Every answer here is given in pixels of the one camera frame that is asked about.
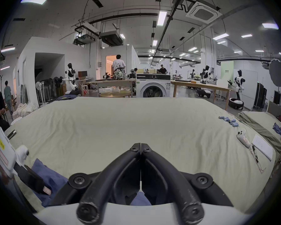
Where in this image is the white washing machine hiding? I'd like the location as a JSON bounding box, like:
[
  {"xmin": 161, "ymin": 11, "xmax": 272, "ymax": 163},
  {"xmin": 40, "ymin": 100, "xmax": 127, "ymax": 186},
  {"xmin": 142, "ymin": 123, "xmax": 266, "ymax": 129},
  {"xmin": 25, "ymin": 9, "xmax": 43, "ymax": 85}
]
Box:
[{"xmin": 136, "ymin": 73, "xmax": 171, "ymax": 98}]

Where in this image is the pile of white cloth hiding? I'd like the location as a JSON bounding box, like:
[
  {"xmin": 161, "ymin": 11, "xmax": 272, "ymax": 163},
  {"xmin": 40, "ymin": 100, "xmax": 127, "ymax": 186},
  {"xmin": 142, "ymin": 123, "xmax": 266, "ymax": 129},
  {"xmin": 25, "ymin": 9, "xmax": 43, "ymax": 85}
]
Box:
[{"xmin": 12, "ymin": 103, "xmax": 39, "ymax": 120}]

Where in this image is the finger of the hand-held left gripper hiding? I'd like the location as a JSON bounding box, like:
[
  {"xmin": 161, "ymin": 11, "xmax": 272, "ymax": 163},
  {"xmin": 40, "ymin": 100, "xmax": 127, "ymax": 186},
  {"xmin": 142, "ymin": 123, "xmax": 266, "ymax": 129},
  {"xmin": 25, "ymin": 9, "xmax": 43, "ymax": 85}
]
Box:
[{"xmin": 14, "ymin": 165, "xmax": 52, "ymax": 196}]

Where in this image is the wooden work table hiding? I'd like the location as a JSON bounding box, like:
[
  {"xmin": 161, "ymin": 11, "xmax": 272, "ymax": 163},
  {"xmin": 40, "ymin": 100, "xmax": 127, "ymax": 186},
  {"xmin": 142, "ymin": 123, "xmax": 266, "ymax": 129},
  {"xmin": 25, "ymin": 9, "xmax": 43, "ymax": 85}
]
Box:
[{"xmin": 95, "ymin": 78, "xmax": 137, "ymax": 96}]

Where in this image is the long wooden table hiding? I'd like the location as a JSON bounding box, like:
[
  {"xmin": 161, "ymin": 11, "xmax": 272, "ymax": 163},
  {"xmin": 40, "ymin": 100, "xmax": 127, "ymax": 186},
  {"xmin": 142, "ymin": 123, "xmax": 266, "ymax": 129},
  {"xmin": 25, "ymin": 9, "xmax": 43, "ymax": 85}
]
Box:
[{"xmin": 170, "ymin": 79, "xmax": 231, "ymax": 108}]

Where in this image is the thin cable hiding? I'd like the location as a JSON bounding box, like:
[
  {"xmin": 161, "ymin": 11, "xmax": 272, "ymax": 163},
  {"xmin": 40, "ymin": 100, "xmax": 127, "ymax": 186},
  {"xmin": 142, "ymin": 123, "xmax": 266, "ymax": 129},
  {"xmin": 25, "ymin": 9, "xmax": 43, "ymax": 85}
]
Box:
[{"xmin": 250, "ymin": 144, "xmax": 268, "ymax": 174}]

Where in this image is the blue garment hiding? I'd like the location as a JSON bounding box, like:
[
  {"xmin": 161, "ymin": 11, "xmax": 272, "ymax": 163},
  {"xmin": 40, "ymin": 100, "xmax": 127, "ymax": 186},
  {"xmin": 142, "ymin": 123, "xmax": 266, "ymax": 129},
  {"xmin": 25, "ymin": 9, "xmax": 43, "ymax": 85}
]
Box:
[{"xmin": 55, "ymin": 95, "xmax": 78, "ymax": 101}]

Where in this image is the white humanoid robot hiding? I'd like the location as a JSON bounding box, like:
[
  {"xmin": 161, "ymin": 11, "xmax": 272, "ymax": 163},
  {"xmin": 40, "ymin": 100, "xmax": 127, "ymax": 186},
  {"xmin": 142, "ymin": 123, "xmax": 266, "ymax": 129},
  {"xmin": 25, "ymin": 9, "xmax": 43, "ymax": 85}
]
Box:
[
  {"xmin": 200, "ymin": 65, "xmax": 218, "ymax": 84},
  {"xmin": 65, "ymin": 63, "xmax": 79, "ymax": 91},
  {"xmin": 228, "ymin": 69, "xmax": 246, "ymax": 110}
]

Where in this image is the round wooden table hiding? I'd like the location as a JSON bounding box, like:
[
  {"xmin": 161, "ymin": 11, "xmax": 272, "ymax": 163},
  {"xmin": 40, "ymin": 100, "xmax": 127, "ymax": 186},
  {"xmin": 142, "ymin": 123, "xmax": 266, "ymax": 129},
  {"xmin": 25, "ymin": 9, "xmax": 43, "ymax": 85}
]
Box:
[{"xmin": 99, "ymin": 90, "xmax": 134, "ymax": 98}]

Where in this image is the pale green pillow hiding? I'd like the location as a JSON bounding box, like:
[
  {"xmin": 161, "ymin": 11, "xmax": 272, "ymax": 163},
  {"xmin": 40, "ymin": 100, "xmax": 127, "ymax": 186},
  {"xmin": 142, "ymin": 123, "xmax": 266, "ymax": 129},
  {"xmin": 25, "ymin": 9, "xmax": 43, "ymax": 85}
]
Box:
[{"xmin": 239, "ymin": 111, "xmax": 281, "ymax": 150}]

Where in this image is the round grey reflector disc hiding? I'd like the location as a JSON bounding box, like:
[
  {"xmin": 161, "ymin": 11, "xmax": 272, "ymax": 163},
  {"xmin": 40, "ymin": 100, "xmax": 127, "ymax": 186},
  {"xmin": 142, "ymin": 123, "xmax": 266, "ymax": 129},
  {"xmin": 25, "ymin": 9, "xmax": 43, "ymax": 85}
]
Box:
[{"xmin": 269, "ymin": 58, "xmax": 281, "ymax": 88}]

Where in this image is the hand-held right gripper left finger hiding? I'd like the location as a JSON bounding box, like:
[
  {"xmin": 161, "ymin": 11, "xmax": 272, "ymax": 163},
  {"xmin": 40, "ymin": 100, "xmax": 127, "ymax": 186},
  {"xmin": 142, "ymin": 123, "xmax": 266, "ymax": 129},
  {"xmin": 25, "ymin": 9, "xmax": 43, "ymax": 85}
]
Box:
[{"xmin": 49, "ymin": 143, "xmax": 141, "ymax": 225}]

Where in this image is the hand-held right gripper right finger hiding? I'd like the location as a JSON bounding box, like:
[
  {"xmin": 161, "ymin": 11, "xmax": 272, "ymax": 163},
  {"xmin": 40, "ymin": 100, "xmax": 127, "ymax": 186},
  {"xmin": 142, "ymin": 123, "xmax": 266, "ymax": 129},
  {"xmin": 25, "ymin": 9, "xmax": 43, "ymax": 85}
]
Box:
[{"xmin": 141, "ymin": 143, "xmax": 234, "ymax": 225}]

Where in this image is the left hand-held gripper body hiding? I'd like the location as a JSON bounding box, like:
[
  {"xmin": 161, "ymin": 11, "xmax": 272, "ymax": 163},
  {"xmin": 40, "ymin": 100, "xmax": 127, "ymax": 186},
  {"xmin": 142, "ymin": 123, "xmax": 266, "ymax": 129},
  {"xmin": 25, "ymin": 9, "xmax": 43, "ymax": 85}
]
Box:
[{"xmin": 0, "ymin": 123, "xmax": 30, "ymax": 179}]

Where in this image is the row of blue batteries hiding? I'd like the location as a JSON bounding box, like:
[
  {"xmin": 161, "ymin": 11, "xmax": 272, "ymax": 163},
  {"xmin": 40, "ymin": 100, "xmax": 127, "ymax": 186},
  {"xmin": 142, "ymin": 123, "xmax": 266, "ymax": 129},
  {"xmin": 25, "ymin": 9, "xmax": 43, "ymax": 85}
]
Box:
[{"xmin": 218, "ymin": 115, "xmax": 240, "ymax": 127}]

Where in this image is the dark blue shirt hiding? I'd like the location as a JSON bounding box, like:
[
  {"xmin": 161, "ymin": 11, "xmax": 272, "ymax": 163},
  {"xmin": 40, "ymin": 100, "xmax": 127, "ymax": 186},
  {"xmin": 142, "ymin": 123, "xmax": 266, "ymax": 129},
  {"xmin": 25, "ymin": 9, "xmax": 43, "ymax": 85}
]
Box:
[{"xmin": 31, "ymin": 158, "xmax": 153, "ymax": 208}]

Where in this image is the group of standing fans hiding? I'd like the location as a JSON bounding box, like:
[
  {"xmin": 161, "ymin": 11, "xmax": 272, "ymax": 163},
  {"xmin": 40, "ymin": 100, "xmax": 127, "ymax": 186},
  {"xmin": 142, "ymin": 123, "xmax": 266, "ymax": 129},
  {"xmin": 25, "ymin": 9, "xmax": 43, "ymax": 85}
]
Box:
[{"xmin": 35, "ymin": 76, "xmax": 62, "ymax": 106}]

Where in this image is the white paper card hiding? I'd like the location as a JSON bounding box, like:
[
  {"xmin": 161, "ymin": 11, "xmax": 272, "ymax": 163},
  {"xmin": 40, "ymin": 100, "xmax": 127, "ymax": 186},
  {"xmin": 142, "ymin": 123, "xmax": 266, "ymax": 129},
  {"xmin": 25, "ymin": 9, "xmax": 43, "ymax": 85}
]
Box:
[{"xmin": 251, "ymin": 134, "xmax": 274, "ymax": 162}]

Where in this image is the bed with pale green sheet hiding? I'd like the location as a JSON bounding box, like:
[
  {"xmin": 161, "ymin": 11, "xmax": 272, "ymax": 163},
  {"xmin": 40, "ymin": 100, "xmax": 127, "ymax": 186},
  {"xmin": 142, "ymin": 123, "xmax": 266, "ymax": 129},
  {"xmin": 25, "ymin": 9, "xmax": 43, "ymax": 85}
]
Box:
[{"xmin": 3, "ymin": 96, "xmax": 278, "ymax": 214}]

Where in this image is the black cabinet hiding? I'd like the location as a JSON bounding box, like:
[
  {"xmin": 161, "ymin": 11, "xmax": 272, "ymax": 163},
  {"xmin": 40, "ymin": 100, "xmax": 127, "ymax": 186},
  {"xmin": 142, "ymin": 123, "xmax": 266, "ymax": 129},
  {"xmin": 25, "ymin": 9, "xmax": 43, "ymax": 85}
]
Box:
[{"xmin": 254, "ymin": 82, "xmax": 267, "ymax": 110}]

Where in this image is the white hand controller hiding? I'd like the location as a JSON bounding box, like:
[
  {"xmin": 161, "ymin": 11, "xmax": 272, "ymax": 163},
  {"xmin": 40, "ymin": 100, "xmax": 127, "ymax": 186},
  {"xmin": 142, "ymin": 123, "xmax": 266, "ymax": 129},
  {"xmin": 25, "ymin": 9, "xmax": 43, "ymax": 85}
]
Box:
[{"xmin": 236, "ymin": 129, "xmax": 252, "ymax": 149}]

